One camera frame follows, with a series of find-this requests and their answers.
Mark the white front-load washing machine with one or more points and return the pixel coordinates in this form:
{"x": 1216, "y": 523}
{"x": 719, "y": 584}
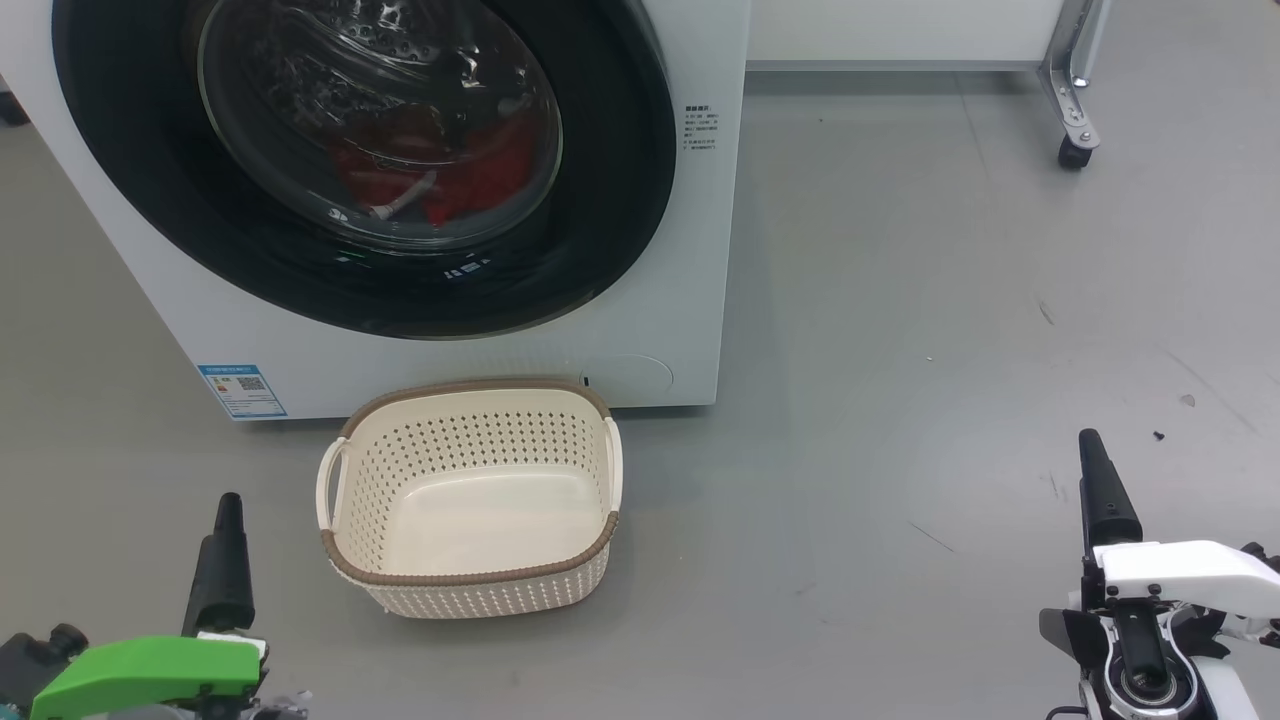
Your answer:
{"x": 640, "y": 300}

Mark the blue energy label sticker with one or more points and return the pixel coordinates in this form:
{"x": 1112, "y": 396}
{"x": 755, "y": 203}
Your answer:
{"x": 242, "y": 392}

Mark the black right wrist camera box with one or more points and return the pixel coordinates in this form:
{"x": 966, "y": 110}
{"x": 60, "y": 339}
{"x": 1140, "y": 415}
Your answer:
{"x": 1262, "y": 558}

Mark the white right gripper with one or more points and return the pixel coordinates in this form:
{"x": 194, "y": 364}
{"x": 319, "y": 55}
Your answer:
{"x": 1190, "y": 575}

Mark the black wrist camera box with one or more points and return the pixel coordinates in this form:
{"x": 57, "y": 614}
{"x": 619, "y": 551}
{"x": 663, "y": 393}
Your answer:
{"x": 35, "y": 665}
{"x": 1262, "y": 558}

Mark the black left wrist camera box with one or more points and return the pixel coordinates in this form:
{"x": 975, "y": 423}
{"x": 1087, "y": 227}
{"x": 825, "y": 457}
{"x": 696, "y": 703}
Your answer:
{"x": 35, "y": 665}

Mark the red basketball jersey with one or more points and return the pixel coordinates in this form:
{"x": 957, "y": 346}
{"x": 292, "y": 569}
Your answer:
{"x": 490, "y": 180}

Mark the white partition panel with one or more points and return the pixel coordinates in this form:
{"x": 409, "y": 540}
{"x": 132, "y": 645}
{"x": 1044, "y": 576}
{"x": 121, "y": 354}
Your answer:
{"x": 900, "y": 30}

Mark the black round glass washer door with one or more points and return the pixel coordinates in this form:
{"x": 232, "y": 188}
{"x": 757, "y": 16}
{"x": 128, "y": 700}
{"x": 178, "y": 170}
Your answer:
{"x": 130, "y": 150}

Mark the metal frame leg with caster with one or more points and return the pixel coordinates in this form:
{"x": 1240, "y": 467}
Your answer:
{"x": 1072, "y": 100}

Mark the black text sticker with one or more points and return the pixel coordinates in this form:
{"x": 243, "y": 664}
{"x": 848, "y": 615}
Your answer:
{"x": 702, "y": 132}

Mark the cream perforated laundry basket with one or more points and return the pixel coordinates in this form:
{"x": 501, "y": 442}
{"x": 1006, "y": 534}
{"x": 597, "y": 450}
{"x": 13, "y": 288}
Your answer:
{"x": 480, "y": 520}

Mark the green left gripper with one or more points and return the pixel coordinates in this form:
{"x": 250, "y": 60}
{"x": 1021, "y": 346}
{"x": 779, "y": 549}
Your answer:
{"x": 150, "y": 670}

